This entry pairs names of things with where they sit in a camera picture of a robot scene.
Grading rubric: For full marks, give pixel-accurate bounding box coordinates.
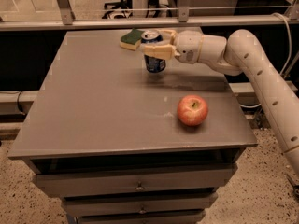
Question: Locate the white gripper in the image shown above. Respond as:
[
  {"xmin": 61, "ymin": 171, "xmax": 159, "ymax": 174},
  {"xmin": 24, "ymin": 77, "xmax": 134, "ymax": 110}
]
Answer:
[{"xmin": 139, "ymin": 29, "xmax": 202, "ymax": 64}]

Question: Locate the blue pepsi can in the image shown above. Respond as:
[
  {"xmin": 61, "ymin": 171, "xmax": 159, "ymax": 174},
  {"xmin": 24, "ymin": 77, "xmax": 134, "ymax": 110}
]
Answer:
[{"xmin": 141, "ymin": 30, "xmax": 166, "ymax": 73}]

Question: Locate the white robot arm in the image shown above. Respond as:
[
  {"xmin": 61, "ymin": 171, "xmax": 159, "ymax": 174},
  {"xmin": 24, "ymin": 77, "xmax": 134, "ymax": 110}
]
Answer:
[{"xmin": 141, "ymin": 29, "xmax": 299, "ymax": 174}]

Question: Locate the green yellow sponge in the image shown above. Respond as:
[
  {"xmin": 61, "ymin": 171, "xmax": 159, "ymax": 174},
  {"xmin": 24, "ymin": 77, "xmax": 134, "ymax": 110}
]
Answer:
[{"xmin": 120, "ymin": 29, "xmax": 143, "ymax": 50}]

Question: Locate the black office chair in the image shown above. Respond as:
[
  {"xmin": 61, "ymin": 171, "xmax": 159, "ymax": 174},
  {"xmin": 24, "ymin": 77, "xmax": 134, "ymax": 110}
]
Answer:
[{"xmin": 103, "ymin": 0, "xmax": 132, "ymax": 19}]

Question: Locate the red apple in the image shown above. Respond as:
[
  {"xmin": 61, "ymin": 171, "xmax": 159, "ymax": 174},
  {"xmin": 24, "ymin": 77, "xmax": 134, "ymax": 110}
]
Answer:
[{"xmin": 177, "ymin": 95, "xmax": 208, "ymax": 126}]

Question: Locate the grey drawer cabinet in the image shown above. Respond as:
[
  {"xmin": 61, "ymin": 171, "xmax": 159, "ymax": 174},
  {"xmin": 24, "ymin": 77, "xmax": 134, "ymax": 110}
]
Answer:
[{"xmin": 7, "ymin": 26, "xmax": 259, "ymax": 224}]

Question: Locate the top grey drawer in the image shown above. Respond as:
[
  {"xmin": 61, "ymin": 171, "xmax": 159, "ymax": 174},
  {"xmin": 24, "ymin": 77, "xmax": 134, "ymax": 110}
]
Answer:
[{"xmin": 33, "ymin": 164, "xmax": 237, "ymax": 197}]

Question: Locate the grey drawer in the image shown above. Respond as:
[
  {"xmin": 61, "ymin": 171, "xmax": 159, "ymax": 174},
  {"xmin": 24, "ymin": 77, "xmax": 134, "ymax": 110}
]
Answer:
[
  {"xmin": 78, "ymin": 210, "xmax": 206, "ymax": 224},
  {"xmin": 62, "ymin": 192, "xmax": 218, "ymax": 217},
  {"xmin": 33, "ymin": 164, "xmax": 237, "ymax": 197}
]

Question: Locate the grey floor pipe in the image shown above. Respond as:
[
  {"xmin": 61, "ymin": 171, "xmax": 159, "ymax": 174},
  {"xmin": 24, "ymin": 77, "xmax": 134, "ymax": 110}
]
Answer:
[{"xmin": 0, "ymin": 91, "xmax": 37, "ymax": 115}]

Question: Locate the bottom grey drawer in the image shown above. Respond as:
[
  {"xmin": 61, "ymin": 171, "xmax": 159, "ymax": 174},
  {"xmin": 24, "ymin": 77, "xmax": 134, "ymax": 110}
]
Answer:
[{"xmin": 78, "ymin": 210, "xmax": 206, "ymax": 224}]

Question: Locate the middle grey drawer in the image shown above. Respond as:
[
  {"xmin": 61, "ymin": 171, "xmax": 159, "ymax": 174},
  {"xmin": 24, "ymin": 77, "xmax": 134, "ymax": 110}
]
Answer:
[{"xmin": 62, "ymin": 192, "xmax": 218, "ymax": 217}]

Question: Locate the white cable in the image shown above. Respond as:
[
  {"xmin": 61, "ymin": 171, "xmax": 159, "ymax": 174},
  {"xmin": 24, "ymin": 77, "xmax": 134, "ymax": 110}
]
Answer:
[{"xmin": 246, "ymin": 12, "xmax": 293, "ymax": 110}]

